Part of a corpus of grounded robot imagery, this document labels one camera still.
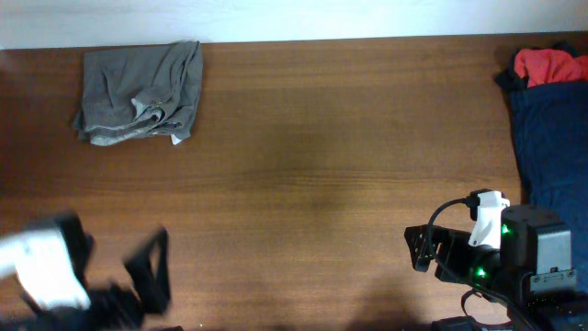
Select navy blue garment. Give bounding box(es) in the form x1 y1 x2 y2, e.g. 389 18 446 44
509 81 587 291

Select red garment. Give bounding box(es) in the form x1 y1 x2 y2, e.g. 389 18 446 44
514 49 587 88

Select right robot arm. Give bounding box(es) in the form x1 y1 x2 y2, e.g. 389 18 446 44
404 205 587 331

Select grey shorts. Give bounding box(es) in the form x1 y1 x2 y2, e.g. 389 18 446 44
73 41 204 146

